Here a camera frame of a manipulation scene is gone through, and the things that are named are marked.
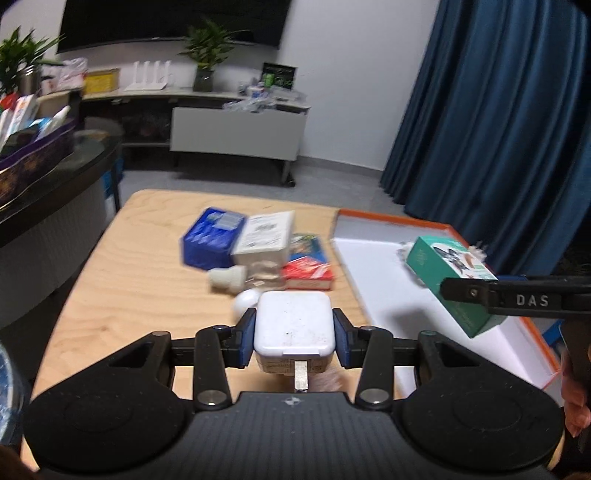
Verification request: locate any black green display box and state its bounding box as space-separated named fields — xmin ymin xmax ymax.
xmin=260 ymin=62 xmax=297 ymax=90

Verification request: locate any person's right hand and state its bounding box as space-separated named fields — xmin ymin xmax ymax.
xmin=561 ymin=351 xmax=590 ymax=438

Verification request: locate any white cardboard box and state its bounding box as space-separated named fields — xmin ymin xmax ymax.
xmin=231 ymin=211 xmax=296 ymax=277

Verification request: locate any orange rimmed white tray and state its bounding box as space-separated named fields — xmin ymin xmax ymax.
xmin=332 ymin=209 xmax=561 ymax=401

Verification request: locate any large black television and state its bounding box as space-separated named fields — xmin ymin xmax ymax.
xmin=57 ymin=0 xmax=290 ymax=53

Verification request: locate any blue curtain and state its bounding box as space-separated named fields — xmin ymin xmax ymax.
xmin=381 ymin=1 xmax=590 ymax=275

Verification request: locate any blue cardboard box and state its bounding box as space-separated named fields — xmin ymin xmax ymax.
xmin=181 ymin=207 xmax=246 ymax=271

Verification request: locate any white egg shaped object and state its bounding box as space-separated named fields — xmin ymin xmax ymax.
xmin=231 ymin=288 xmax=263 ymax=321

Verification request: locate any red white plastic bag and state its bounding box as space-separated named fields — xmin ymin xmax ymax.
xmin=41 ymin=57 xmax=88 ymax=95

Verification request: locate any red blue card box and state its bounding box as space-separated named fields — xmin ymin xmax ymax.
xmin=283 ymin=233 xmax=334 ymax=291

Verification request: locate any potted green plant on cabinet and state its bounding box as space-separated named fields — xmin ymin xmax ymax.
xmin=179 ymin=17 xmax=240 ymax=93

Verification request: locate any dark round side table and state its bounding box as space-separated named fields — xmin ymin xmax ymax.
xmin=1 ymin=130 xmax=121 ymax=327

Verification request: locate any green white product box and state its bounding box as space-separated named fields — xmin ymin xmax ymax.
xmin=406 ymin=236 xmax=507 ymax=338

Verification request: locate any potted plant at left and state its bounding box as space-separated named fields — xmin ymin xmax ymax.
xmin=1 ymin=27 xmax=63 ymax=95

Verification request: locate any yellow box on cabinet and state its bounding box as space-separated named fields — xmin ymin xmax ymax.
xmin=84 ymin=68 xmax=120 ymax=95

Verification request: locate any white router with antennas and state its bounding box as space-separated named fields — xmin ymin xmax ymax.
xmin=124 ymin=60 xmax=171 ymax=92

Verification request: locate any white plug adapter with prongs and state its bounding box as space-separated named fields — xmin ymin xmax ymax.
xmin=467 ymin=245 xmax=487 ymax=268

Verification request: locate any purple box of items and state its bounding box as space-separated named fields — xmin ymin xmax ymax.
xmin=1 ymin=94 xmax=76 ymax=209

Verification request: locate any white square power adapter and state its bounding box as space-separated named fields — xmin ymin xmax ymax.
xmin=253 ymin=291 xmax=335 ymax=392

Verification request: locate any wooden table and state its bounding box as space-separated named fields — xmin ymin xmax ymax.
xmin=20 ymin=188 xmax=565 ymax=471

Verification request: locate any blue bag on floor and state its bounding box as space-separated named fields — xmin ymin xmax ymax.
xmin=102 ymin=157 xmax=124 ymax=212

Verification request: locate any white tv cabinet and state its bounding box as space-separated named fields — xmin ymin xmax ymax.
xmin=79 ymin=87 xmax=310 ymax=187

